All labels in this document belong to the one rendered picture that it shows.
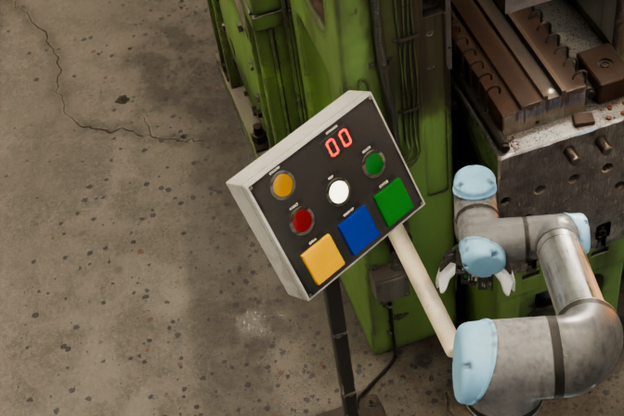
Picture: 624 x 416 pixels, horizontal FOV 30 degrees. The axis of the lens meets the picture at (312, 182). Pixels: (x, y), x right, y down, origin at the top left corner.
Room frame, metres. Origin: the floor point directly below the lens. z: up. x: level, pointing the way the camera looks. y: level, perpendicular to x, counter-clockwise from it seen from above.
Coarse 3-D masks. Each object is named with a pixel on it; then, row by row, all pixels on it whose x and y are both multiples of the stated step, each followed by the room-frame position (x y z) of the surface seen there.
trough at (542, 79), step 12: (492, 0) 2.15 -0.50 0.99; (492, 12) 2.10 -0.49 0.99; (504, 24) 2.05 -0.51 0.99; (516, 36) 2.01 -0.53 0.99; (516, 48) 1.97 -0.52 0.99; (528, 48) 1.96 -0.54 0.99; (528, 60) 1.92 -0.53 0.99; (540, 72) 1.88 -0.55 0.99; (540, 84) 1.84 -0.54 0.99; (552, 84) 1.83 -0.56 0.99; (552, 96) 1.80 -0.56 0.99
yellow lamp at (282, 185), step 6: (282, 174) 1.52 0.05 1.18; (276, 180) 1.50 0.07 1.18; (282, 180) 1.51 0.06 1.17; (288, 180) 1.51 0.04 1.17; (276, 186) 1.50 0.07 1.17; (282, 186) 1.50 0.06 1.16; (288, 186) 1.50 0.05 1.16; (276, 192) 1.49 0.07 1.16; (282, 192) 1.49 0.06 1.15; (288, 192) 1.50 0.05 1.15
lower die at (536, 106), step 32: (480, 0) 2.14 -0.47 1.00; (480, 32) 2.03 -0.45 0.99; (544, 32) 2.00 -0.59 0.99; (480, 64) 1.94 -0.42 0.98; (512, 64) 1.91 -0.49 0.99; (544, 64) 1.89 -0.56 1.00; (512, 96) 1.82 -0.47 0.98; (544, 96) 1.79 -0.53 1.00; (576, 96) 1.80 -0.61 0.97; (512, 128) 1.77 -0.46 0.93
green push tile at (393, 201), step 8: (392, 184) 1.57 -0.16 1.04; (400, 184) 1.57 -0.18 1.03; (384, 192) 1.55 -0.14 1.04; (392, 192) 1.56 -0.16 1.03; (400, 192) 1.56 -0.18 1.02; (376, 200) 1.54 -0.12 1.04; (384, 200) 1.54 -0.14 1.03; (392, 200) 1.55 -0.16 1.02; (400, 200) 1.55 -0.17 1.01; (408, 200) 1.56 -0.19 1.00; (384, 208) 1.53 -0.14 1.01; (392, 208) 1.54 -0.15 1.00; (400, 208) 1.54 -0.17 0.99; (408, 208) 1.55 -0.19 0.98; (384, 216) 1.52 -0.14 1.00; (392, 216) 1.52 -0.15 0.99; (400, 216) 1.53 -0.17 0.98; (392, 224) 1.51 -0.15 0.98
